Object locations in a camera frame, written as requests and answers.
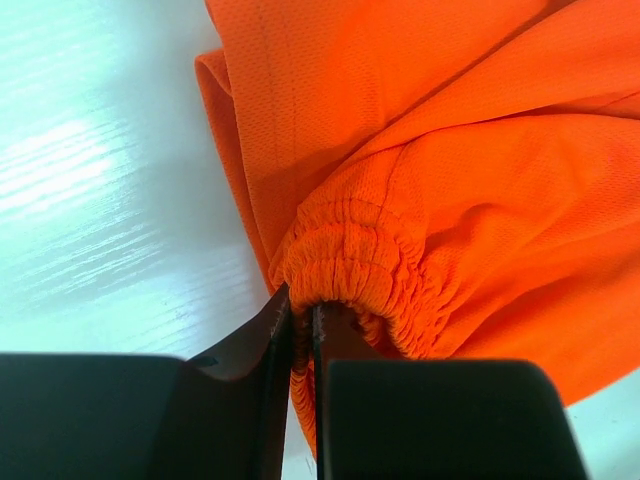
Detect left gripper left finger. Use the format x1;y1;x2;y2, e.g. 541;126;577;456
1;287;291;479

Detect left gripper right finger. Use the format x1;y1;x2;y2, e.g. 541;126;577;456
312;305;587;479

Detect orange shorts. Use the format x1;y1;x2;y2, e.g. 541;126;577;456
195;1;639;444

